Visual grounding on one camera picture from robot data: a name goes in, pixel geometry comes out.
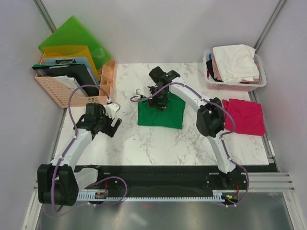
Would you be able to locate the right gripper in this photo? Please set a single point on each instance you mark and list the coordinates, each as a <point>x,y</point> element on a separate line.
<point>153,103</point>

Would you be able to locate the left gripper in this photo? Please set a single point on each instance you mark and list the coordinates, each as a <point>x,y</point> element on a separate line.
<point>110,130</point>

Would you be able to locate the green t shirt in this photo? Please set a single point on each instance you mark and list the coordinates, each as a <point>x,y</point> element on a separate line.
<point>171,117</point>

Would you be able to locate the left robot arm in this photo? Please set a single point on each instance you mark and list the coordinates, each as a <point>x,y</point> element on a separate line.
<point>58,183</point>

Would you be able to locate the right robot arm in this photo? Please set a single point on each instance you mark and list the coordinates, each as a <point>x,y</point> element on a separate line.
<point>210,115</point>

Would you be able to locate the peach file organizer basket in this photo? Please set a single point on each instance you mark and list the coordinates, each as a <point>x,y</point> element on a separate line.
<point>60,93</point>

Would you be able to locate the black binder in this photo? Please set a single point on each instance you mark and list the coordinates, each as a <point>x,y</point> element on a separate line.
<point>71,75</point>

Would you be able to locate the black t shirt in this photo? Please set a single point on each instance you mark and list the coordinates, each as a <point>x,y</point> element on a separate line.
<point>210,67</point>

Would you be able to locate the pink t shirt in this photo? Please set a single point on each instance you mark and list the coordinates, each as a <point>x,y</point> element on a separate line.
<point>217,77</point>

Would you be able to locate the white laundry basket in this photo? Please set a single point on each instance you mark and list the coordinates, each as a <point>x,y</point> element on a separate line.
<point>211,84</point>

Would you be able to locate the yellow plastic folder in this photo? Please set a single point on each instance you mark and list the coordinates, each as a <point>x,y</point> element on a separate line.
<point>66,51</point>

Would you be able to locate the white t shirt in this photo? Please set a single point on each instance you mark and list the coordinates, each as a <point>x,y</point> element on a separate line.
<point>236,63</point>

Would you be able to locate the blue clipboard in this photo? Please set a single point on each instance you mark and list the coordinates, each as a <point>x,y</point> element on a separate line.
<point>74,60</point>

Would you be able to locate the red t shirt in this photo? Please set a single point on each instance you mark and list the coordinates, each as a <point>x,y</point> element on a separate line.
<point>247,116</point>

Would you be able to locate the green plastic folder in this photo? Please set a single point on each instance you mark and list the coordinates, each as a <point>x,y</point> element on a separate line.
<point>73,32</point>

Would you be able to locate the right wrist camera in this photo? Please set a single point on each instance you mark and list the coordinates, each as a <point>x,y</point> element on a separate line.
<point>143,93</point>

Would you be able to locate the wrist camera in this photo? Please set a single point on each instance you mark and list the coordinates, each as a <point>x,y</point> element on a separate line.
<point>143,93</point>
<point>111,109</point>

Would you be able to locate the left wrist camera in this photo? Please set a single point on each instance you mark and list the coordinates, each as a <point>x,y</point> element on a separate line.
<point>111,109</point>

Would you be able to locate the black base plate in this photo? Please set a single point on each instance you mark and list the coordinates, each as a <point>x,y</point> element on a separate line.
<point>207,177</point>

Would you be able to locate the white cable duct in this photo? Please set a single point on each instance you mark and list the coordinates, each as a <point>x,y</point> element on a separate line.
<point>93,196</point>

